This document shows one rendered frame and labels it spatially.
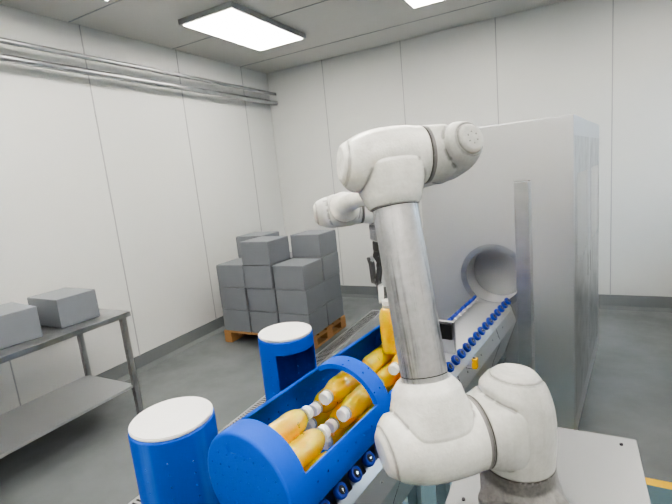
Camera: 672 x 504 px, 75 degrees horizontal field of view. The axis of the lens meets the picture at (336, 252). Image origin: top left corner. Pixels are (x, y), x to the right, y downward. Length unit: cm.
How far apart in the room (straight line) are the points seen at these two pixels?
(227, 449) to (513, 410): 66
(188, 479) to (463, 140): 133
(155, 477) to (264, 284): 337
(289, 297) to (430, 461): 386
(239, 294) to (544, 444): 432
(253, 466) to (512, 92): 523
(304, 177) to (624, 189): 408
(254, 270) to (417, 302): 402
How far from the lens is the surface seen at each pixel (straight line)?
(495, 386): 102
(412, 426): 94
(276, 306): 483
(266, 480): 113
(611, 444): 138
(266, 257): 473
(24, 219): 449
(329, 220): 148
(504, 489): 113
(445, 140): 99
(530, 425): 104
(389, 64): 624
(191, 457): 165
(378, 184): 93
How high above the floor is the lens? 180
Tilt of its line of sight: 10 degrees down
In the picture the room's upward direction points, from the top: 6 degrees counter-clockwise
